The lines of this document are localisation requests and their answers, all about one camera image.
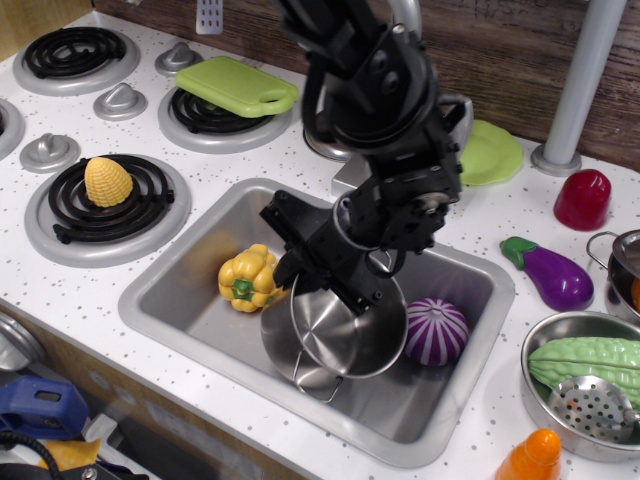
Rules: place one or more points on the grey vertical pole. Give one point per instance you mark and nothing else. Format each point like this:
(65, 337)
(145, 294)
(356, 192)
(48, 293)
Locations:
(559, 156)

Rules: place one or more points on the white slotted spatula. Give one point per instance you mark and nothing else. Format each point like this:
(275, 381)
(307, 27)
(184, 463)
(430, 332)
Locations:
(209, 17)

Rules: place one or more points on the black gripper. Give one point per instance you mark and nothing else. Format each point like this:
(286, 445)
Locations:
(317, 252)

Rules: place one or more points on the red toy pepper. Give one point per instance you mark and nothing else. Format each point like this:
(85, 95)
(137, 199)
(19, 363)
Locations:
(584, 200)

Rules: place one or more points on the small steel pot right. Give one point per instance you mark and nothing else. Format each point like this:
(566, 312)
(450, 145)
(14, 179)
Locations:
(622, 297)

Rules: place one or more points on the orange toy carrot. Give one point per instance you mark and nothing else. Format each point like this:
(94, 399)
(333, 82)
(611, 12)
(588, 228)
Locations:
(536, 458)

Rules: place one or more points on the yellow toy corn cob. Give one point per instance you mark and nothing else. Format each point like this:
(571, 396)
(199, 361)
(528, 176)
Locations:
(107, 183)

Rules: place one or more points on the light green toy plate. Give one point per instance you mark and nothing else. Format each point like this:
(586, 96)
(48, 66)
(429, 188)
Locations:
(491, 155)

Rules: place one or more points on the yellow toy bell pepper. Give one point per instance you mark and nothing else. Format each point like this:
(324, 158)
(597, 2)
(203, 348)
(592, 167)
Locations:
(247, 279)

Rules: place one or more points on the stainless steel sink basin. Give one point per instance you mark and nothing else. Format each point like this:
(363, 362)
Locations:
(404, 416)

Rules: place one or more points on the back right black burner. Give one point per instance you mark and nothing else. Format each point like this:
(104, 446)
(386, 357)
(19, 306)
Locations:
(199, 126)

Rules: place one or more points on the steel bowl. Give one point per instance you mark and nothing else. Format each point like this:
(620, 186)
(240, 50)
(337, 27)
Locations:
(535, 394)

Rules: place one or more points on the silver stove knob front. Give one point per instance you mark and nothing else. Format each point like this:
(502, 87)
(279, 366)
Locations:
(49, 153)

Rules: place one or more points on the back left black burner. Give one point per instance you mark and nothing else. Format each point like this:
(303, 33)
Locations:
(75, 61)

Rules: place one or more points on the black burner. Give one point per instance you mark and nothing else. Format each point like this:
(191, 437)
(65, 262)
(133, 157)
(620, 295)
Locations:
(64, 226)
(75, 61)
(199, 126)

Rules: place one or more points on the stainless steel pot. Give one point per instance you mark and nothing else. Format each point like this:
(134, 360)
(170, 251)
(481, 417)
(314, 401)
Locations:
(316, 342)

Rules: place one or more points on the steel perforated skimmer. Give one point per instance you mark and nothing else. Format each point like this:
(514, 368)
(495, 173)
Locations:
(595, 407)

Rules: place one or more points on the silver stove knob back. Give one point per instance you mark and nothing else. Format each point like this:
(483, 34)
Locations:
(177, 58)

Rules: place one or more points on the green toy bitter gourd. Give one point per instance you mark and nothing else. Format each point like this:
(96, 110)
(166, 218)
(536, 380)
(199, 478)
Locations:
(615, 360)

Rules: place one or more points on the green cutting board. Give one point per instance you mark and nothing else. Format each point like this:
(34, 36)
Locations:
(237, 87)

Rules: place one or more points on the purple toy eggplant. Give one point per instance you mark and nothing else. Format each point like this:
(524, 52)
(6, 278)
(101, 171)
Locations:
(562, 284)

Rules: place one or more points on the silver stove knob middle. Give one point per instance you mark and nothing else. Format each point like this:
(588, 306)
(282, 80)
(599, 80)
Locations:
(120, 103)

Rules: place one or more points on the silver stove knob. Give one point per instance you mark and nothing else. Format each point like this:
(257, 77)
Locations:
(177, 58)
(120, 103)
(49, 153)

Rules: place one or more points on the blue tool handle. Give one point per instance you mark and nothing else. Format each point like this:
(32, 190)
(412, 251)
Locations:
(43, 409)

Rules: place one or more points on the steel pot lid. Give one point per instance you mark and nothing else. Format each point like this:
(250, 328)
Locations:
(330, 151)

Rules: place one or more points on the front right black burner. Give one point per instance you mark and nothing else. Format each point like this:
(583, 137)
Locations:
(64, 226)

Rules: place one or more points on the far left burner edge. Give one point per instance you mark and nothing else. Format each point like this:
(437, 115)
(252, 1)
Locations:
(12, 128)

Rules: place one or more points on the purple striped toy onion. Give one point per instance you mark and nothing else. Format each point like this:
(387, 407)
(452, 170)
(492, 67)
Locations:
(437, 332)

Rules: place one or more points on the silver toy faucet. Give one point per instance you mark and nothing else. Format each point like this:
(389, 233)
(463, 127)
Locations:
(350, 175)

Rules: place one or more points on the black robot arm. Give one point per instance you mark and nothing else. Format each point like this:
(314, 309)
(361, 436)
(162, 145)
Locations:
(371, 90)

